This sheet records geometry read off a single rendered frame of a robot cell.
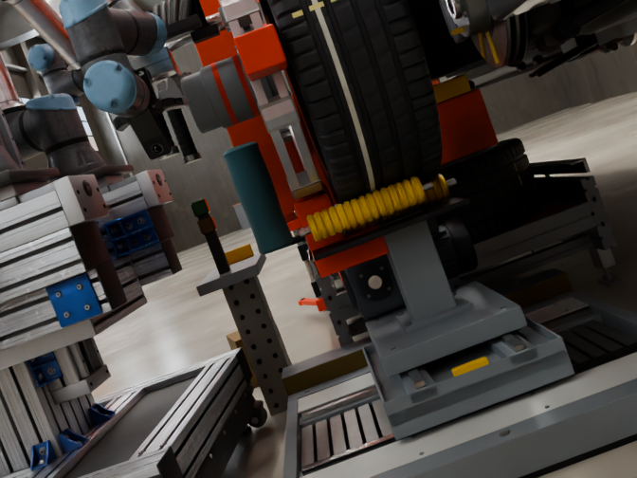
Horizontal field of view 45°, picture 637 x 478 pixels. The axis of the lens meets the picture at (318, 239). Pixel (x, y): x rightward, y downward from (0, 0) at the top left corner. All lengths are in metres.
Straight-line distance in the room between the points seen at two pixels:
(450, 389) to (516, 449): 0.18
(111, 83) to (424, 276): 0.81
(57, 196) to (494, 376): 0.89
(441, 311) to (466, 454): 0.44
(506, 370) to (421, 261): 0.34
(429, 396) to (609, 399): 0.32
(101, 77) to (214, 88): 0.47
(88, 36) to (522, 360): 0.95
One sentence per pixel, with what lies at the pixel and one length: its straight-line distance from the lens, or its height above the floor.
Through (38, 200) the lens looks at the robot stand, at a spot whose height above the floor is 0.75.
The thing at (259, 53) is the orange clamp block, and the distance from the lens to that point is 1.39.
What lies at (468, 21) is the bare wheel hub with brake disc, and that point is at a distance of 1.69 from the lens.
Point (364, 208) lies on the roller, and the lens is 1.58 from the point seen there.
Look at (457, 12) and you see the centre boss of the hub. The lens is 1.72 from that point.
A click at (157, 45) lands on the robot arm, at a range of 1.43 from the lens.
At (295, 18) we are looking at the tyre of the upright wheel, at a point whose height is 0.88.
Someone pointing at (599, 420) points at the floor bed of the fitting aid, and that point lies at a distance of 1.42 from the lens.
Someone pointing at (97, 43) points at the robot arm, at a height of 0.92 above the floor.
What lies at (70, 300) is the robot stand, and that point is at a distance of 1.59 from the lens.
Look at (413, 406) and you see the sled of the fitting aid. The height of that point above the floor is 0.14.
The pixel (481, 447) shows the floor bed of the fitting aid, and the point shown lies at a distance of 1.39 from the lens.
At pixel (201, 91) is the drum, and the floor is 0.86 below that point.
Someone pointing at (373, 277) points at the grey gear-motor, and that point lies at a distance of 1.91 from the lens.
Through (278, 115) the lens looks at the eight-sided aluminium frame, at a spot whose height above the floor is 0.74.
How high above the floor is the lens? 0.61
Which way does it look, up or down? 4 degrees down
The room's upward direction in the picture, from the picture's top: 21 degrees counter-clockwise
